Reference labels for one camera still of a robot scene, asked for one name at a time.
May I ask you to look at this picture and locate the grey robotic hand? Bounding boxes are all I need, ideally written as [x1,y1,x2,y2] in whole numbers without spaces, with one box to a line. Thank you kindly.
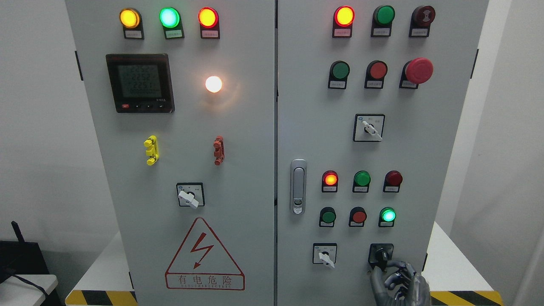
[370,260,431,306]

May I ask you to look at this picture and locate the black rotary knob switch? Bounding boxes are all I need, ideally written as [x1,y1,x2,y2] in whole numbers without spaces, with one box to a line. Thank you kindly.
[368,243,394,272]

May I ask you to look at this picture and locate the white platform with hazard stripes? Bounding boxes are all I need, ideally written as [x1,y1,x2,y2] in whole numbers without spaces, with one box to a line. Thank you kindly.
[65,224,503,306]

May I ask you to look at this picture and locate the red push button lower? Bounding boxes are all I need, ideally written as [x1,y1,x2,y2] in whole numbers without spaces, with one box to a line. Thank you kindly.
[348,207,367,228]

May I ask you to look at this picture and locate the red push button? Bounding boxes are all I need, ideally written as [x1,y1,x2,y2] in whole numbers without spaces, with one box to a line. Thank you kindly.
[348,207,367,228]
[365,60,388,89]

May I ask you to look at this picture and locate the green push button lower left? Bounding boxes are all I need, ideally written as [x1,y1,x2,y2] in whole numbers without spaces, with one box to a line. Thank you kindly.
[319,207,337,228]

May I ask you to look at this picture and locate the red indicator light middle right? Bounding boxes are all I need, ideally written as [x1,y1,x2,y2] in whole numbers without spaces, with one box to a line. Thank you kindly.
[382,170,403,193]

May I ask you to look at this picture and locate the green indicator light middle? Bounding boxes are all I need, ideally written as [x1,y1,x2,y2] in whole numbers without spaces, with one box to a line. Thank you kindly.
[352,170,371,193]

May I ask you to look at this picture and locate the red indicator light middle left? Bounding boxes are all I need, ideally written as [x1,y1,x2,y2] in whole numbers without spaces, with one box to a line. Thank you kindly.
[321,170,339,193]

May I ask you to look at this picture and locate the red high voltage warning sticker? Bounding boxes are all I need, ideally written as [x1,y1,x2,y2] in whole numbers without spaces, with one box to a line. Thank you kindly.
[165,217,245,291]

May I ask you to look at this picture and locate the grey electrical control cabinet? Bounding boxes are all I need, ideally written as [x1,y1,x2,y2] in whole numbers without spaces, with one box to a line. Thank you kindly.
[66,0,488,306]

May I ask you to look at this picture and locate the red emergency stop button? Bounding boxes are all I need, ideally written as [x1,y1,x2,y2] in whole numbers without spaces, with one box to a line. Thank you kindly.
[399,57,434,89]

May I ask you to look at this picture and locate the red push button upper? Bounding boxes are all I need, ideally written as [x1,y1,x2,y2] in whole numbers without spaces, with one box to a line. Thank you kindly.
[365,60,388,89]

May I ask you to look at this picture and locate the green push button upper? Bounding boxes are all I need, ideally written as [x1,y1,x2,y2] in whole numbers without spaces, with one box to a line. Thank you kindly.
[328,60,350,90]

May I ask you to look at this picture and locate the red terminal connector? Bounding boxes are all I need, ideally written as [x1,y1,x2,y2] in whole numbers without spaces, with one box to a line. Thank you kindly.
[212,136,225,165]

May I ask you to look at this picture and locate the dark red buzzer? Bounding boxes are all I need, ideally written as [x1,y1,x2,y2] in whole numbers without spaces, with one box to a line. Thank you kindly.
[409,5,436,37]

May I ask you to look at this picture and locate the green indicator light top right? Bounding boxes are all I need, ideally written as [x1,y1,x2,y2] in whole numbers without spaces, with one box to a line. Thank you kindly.
[371,5,396,37]

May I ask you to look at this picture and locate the white glowing lamp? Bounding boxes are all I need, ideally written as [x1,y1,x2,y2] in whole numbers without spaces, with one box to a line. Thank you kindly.
[205,75,223,93]

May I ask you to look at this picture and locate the red indicator light top right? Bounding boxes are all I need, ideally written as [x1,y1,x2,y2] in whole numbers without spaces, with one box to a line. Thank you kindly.
[332,5,355,38]

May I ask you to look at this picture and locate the yellow terminal connector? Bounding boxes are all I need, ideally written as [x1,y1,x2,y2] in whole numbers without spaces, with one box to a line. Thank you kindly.
[144,134,159,165]

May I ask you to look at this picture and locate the black digital power meter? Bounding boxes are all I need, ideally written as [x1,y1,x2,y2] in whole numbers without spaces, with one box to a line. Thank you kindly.
[105,54,175,113]

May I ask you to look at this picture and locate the red indicator light left door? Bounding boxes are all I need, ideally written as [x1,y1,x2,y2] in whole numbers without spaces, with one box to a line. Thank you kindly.
[198,6,220,39]

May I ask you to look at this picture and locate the green lit indicator light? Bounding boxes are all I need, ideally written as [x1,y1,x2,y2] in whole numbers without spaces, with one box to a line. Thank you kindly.
[159,6,185,40]

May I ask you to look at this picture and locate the yellow indicator light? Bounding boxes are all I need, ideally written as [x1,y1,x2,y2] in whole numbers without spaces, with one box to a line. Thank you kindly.
[120,8,145,40]

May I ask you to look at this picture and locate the black device with antenna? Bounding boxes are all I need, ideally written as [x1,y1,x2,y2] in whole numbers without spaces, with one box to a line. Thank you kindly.
[0,221,49,283]

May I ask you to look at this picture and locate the white side table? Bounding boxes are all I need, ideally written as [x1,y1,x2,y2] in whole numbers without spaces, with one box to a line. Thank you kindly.
[0,275,58,306]

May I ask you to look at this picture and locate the lower white selector switch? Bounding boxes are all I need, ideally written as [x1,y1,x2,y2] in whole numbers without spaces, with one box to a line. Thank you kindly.
[312,243,337,269]

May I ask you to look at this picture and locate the silver door handle lock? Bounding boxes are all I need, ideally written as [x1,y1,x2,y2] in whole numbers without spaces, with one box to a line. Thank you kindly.
[290,159,307,215]

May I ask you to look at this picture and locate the upper right selector switch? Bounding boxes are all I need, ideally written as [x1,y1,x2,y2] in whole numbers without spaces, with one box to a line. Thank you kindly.
[352,113,385,142]

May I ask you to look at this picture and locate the left door selector switch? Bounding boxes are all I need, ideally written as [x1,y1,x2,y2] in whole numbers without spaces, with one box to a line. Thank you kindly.
[176,182,205,209]

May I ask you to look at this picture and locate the black cable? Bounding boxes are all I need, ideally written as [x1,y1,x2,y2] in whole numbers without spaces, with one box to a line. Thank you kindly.
[0,269,50,299]

